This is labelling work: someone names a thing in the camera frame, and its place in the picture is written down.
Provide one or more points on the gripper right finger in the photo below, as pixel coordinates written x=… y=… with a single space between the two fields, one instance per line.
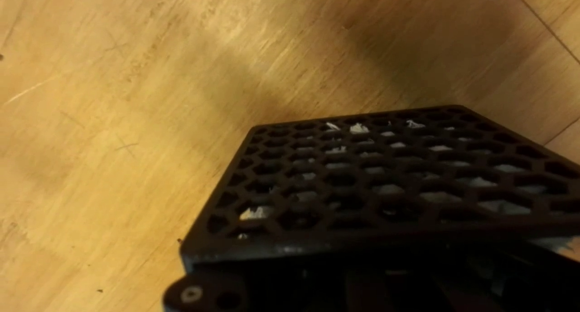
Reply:
x=534 y=285

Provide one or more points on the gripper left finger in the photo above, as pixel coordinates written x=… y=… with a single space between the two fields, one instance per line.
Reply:
x=206 y=294

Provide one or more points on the black honeycomb mesh box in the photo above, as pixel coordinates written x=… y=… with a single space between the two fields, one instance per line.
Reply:
x=344 y=232

